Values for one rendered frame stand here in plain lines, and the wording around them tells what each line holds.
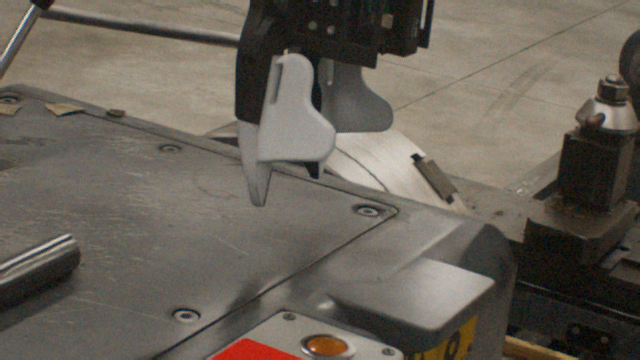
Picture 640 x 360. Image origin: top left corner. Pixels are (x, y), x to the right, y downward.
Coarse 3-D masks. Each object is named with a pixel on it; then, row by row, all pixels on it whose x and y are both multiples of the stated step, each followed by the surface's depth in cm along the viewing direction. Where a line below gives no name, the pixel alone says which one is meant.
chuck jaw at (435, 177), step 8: (432, 160) 116; (416, 168) 110; (424, 168) 111; (432, 168) 115; (424, 176) 110; (432, 176) 111; (440, 176) 115; (432, 184) 110; (440, 184) 111; (448, 184) 115; (440, 192) 110; (448, 192) 111
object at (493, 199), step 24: (480, 192) 176; (504, 192) 177; (480, 216) 168; (504, 216) 169; (624, 240) 166; (528, 264) 162; (552, 264) 160; (576, 264) 158; (600, 264) 157; (624, 264) 160; (576, 288) 159; (600, 288) 158; (624, 288) 156
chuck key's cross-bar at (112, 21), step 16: (48, 16) 96; (64, 16) 97; (80, 16) 97; (96, 16) 98; (112, 16) 99; (144, 32) 101; (160, 32) 101; (176, 32) 102; (192, 32) 103; (208, 32) 104
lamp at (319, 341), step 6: (312, 342) 67; (318, 342) 67; (324, 342) 67; (330, 342) 67; (336, 342) 68; (342, 342) 68; (312, 348) 67; (318, 348) 67; (324, 348) 67; (330, 348) 67; (336, 348) 67; (342, 348) 67; (324, 354) 66; (330, 354) 66; (336, 354) 67
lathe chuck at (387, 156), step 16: (336, 144) 106; (352, 144) 107; (368, 144) 108; (384, 144) 109; (400, 144) 110; (368, 160) 105; (384, 160) 107; (400, 160) 108; (416, 160) 111; (384, 176) 105; (400, 176) 106; (416, 176) 108; (400, 192) 105; (416, 192) 106; (432, 192) 108; (448, 208) 109; (464, 208) 111
